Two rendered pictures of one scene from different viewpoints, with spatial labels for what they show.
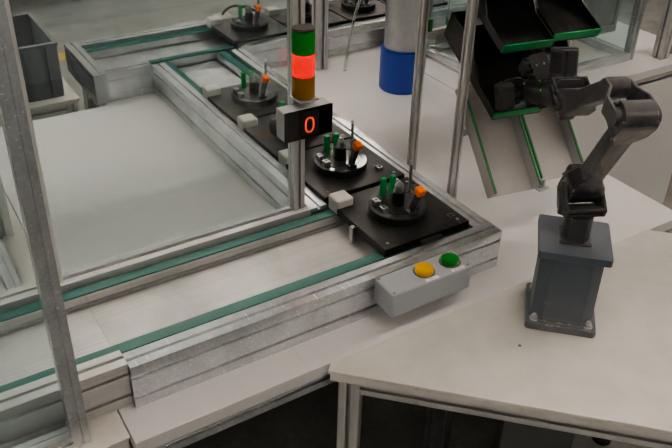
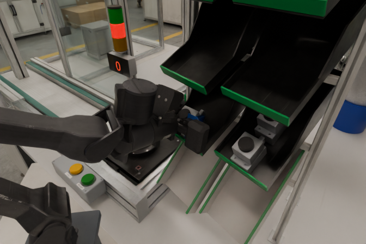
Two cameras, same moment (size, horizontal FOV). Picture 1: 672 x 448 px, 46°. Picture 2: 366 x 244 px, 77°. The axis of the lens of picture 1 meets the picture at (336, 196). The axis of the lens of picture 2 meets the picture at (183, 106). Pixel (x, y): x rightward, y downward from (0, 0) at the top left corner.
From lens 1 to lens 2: 1.78 m
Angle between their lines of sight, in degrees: 59
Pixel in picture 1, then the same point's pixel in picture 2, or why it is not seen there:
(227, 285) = (79, 113)
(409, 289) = (57, 166)
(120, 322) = (55, 97)
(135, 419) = not seen: hidden behind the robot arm
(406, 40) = (351, 92)
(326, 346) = (50, 158)
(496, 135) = (208, 154)
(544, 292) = not seen: outside the picture
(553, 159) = (238, 217)
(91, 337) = (46, 94)
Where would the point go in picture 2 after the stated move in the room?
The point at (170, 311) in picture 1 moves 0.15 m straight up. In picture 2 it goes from (61, 104) to (52, 78)
